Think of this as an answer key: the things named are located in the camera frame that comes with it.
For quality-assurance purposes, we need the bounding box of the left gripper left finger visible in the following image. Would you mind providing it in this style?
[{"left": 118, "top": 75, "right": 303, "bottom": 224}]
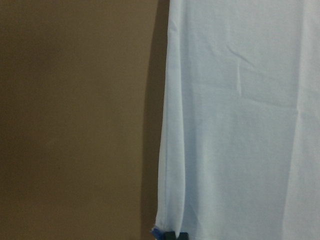
[{"left": 151, "top": 227, "right": 175, "bottom": 240}]

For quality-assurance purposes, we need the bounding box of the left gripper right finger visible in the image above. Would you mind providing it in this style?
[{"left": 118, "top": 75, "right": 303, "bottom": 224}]
[{"left": 178, "top": 232, "right": 189, "bottom": 240}]

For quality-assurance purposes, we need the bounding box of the light blue t-shirt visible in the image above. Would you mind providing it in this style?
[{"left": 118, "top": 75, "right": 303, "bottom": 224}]
[{"left": 154, "top": 0, "right": 320, "bottom": 240}]

